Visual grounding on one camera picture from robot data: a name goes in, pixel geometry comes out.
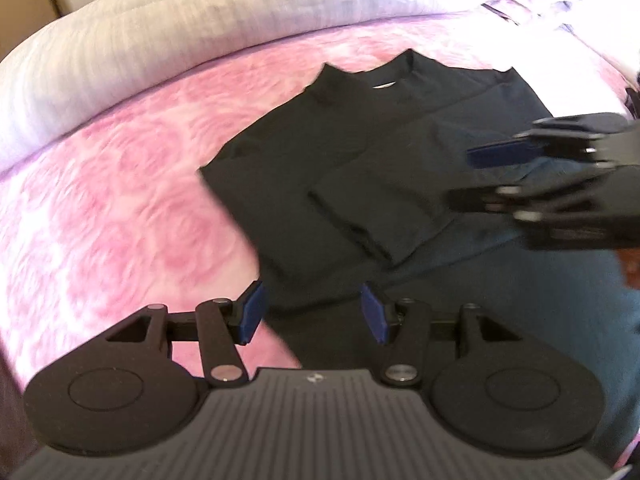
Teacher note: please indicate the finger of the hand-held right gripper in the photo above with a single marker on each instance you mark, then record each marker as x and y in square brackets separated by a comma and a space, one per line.
[500, 154]
[480, 200]

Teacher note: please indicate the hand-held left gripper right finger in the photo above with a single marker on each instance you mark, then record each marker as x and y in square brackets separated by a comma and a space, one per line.
[373, 316]

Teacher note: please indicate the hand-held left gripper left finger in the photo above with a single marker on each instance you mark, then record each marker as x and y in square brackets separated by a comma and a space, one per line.
[253, 310]

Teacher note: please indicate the black long-sleeve shirt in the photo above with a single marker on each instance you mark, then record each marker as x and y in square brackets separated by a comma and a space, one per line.
[390, 160]

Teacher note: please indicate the purple patterned pillow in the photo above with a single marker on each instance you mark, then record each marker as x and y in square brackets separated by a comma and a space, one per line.
[565, 20]

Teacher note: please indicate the pink floral bed blanket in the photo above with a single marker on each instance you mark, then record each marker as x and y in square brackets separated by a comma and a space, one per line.
[140, 195]

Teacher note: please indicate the white quilted duvet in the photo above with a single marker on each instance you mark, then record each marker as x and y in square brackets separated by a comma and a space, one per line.
[165, 30]

